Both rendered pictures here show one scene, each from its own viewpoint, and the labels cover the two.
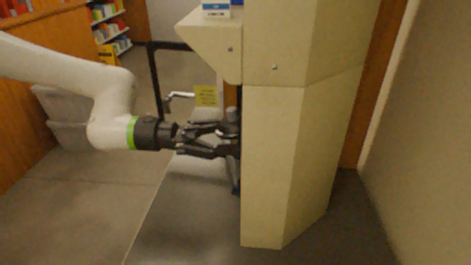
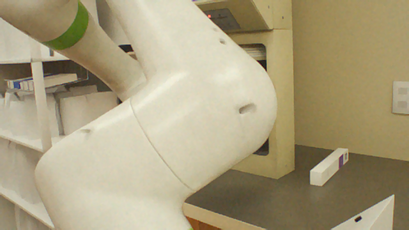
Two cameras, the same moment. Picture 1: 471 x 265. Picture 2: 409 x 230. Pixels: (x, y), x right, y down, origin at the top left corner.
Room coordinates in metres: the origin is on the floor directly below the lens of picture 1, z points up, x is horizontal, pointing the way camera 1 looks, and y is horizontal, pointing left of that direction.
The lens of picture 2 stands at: (-0.06, 1.03, 1.38)
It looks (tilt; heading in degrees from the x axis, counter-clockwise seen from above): 10 degrees down; 307
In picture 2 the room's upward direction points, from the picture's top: 3 degrees counter-clockwise
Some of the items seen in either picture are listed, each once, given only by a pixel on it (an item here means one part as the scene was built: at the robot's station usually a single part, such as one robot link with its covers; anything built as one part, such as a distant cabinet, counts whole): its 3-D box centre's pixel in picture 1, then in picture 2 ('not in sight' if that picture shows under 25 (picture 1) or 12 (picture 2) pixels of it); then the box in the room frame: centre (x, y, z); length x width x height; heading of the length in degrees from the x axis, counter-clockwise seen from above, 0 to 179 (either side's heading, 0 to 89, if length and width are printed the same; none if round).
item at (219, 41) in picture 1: (222, 33); (219, 16); (0.64, 0.03, 1.46); 0.32 x 0.11 x 0.10; 174
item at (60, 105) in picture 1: (78, 92); not in sight; (2.45, 1.48, 0.49); 0.60 x 0.42 x 0.33; 174
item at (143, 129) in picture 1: (151, 132); not in sight; (0.63, 0.23, 1.21); 0.09 x 0.06 x 0.12; 174
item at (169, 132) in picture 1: (178, 135); not in sight; (0.62, 0.15, 1.20); 0.09 x 0.08 x 0.07; 84
